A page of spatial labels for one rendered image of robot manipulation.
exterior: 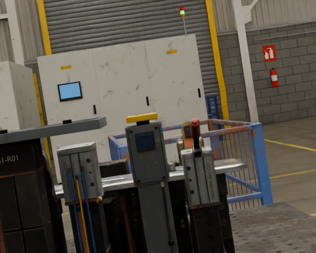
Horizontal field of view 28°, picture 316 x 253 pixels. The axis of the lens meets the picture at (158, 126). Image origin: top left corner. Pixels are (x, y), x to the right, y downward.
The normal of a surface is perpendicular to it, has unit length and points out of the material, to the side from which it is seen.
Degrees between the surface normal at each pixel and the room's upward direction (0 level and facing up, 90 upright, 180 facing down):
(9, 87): 90
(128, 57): 90
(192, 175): 90
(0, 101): 90
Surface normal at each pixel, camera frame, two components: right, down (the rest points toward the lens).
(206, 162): 0.00, 0.05
